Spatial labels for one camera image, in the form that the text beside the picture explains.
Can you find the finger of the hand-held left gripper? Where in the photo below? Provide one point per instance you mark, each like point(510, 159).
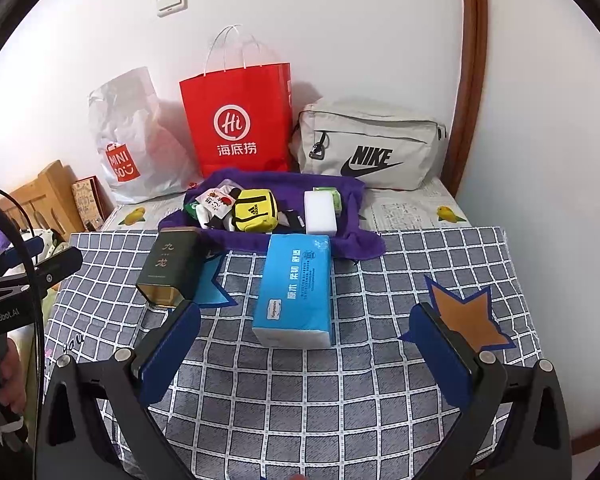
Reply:
point(27, 251)
point(57, 265)

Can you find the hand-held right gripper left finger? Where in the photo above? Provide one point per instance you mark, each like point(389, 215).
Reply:
point(170, 355)

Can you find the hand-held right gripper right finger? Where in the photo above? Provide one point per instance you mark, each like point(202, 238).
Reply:
point(440, 355)

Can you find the purple towel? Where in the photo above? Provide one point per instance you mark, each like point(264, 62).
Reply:
point(350, 240)

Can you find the yellow black pouch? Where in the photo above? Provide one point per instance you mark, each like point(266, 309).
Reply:
point(252, 210)

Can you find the small green tissue pack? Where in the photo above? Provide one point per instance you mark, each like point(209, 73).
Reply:
point(332, 195)

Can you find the person's left hand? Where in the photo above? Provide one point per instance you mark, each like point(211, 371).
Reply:
point(15, 385)

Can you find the floral pillow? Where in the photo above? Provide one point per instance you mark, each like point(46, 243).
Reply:
point(47, 240)

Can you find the wooden headboard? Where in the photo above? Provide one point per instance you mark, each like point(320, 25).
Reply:
point(40, 195)

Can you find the patterned book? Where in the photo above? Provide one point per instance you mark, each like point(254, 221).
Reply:
point(87, 200)

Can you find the grey checkered cloth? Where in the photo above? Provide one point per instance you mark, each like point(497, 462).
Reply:
point(370, 300)

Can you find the dark tin box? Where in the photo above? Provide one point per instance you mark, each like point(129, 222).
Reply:
point(172, 265)

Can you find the blue tissue pack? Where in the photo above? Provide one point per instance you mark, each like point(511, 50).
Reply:
point(295, 290)

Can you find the white plastic shopping bag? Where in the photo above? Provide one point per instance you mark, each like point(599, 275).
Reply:
point(130, 125)

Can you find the grey fabric bag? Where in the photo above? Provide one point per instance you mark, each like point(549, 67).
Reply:
point(380, 135)

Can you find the red paper bag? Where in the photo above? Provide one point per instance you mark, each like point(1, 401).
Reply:
point(235, 100)

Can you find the wooden door frame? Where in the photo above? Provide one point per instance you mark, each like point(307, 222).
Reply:
point(467, 60)

